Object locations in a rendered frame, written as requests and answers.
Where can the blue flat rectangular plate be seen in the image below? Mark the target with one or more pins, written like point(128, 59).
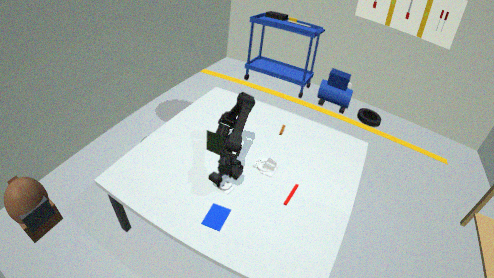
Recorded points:
point(216, 217)

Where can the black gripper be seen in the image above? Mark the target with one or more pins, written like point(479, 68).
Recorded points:
point(217, 177)

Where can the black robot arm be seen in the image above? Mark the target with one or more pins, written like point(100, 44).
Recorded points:
point(233, 141)

